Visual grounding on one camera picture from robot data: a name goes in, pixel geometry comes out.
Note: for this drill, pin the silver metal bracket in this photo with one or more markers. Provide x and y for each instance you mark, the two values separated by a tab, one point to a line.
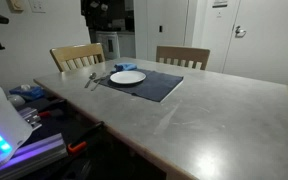
30	116

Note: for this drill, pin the blue cloth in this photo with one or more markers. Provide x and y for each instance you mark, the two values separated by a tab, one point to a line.
125	67

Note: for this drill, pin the small black door latch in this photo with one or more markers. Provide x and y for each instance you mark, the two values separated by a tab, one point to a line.
160	28

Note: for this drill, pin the beige wall thermostat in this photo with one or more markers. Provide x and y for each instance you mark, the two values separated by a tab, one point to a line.
15	4

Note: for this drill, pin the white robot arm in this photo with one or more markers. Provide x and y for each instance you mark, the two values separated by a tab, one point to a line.
0	113

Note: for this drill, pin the dark blue placemat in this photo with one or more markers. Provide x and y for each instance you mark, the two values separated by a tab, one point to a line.
157	87

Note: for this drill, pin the aluminium extrusion rail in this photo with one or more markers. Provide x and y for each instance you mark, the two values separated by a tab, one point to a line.
40	150

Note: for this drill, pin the grey door sign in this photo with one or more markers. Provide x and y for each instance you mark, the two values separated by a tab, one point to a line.
220	3

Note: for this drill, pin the wooden slat-back chair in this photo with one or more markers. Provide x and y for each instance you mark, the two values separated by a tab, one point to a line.
74	51
184	52

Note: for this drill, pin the blue tissue box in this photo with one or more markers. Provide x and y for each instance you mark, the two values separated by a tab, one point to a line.
30	93

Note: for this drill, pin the white double switch plate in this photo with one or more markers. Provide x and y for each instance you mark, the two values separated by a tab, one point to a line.
37	5

